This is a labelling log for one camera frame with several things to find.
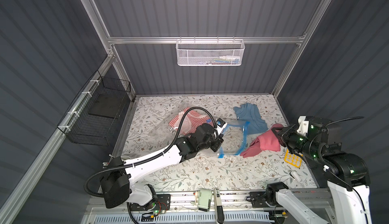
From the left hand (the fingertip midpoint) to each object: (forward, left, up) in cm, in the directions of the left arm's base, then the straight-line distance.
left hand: (224, 138), depth 72 cm
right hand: (-4, -17, +14) cm, 23 cm away
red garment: (-8, -14, +12) cm, 20 cm away
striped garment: (+24, +15, -19) cm, 34 cm away
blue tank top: (+30, -24, -18) cm, 43 cm away
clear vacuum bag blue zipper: (+15, -10, -22) cm, 28 cm away
